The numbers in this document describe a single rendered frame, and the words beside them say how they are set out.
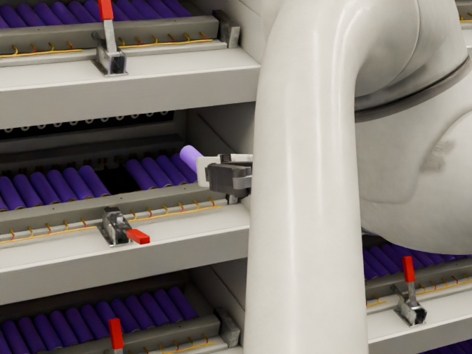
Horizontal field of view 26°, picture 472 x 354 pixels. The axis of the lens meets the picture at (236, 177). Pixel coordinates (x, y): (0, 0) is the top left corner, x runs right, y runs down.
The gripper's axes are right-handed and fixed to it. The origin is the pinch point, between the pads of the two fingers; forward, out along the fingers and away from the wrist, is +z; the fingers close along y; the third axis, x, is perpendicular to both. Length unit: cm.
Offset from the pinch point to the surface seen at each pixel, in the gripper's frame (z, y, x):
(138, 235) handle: 10.4, 5.8, 6.4
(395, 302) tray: 24, -37, 24
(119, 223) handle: 16.4, 5.4, 5.6
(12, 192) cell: 24.3, 14.7, 1.2
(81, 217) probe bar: 19.8, 8.4, 4.7
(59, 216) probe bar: 19.5, 11.2, 4.2
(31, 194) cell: 23.5, 12.7, 1.7
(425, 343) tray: 21, -40, 29
